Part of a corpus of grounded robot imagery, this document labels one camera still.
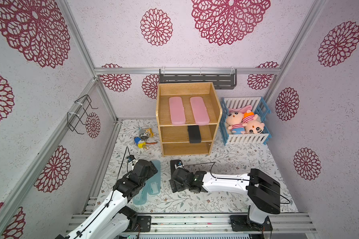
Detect teal pencil case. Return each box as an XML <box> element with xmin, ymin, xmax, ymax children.
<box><xmin>147</xmin><ymin>160</ymin><xmax>161</xmax><ymax>196</ymax></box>
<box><xmin>133</xmin><ymin>187</ymin><xmax>148</xmax><ymax>206</ymax></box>

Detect pink pencil case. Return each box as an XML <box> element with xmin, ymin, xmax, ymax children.
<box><xmin>169</xmin><ymin>96</ymin><xmax>186</xmax><ymax>126</ymax></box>
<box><xmin>190</xmin><ymin>96</ymin><xmax>210</xmax><ymax>125</ymax></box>

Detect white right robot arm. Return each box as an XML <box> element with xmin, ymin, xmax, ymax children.
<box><xmin>170</xmin><ymin>167</ymin><xmax>281</xmax><ymax>225</ymax></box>

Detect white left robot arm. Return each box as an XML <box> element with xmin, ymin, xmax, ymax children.
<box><xmin>57</xmin><ymin>159</ymin><xmax>158</xmax><ymax>239</ymax></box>

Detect wooden three-tier shelf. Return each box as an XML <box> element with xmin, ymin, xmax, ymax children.
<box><xmin>156</xmin><ymin>82</ymin><xmax>222</xmax><ymax>156</ymax></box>

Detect pink plush pig toy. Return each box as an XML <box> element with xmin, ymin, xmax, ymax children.
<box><xmin>225</xmin><ymin>105</ymin><xmax>252</xmax><ymax>134</ymax></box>

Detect orange striped plush toy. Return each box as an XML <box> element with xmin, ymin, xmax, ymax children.
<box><xmin>241</xmin><ymin>110</ymin><xmax>265</xmax><ymax>134</ymax></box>

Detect blue white toy crate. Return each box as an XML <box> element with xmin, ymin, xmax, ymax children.
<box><xmin>219</xmin><ymin>97</ymin><xmax>272</xmax><ymax>145</ymax></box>

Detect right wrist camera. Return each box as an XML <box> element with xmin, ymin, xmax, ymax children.
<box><xmin>175</xmin><ymin>160</ymin><xmax>183</xmax><ymax>168</ymax></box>

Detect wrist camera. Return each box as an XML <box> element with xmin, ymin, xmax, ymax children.
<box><xmin>175</xmin><ymin>160</ymin><xmax>183</xmax><ymax>168</ymax></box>
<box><xmin>127</xmin><ymin>155</ymin><xmax>136</xmax><ymax>164</ymax></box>

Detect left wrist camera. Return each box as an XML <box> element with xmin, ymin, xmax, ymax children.
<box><xmin>127</xmin><ymin>155</ymin><xmax>136</xmax><ymax>164</ymax></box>

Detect blue yellow keychain toy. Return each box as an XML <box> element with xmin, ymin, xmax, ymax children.
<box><xmin>134</xmin><ymin>137</ymin><xmax>157</xmax><ymax>149</ymax></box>

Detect grey plush keychain toy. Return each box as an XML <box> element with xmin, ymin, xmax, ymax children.
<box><xmin>138</xmin><ymin>128</ymin><xmax>154</xmax><ymax>140</ymax></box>

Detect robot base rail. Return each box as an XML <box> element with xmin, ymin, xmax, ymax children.
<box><xmin>65</xmin><ymin>206</ymin><xmax>318</xmax><ymax>239</ymax></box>

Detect grey wall-mounted rack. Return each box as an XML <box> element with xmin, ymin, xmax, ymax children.
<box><xmin>159</xmin><ymin>69</ymin><xmax>237</xmax><ymax>90</ymax></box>

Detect aluminium frame rails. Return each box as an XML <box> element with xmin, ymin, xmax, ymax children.
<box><xmin>0</xmin><ymin>0</ymin><xmax>328</xmax><ymax>239</ymax></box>

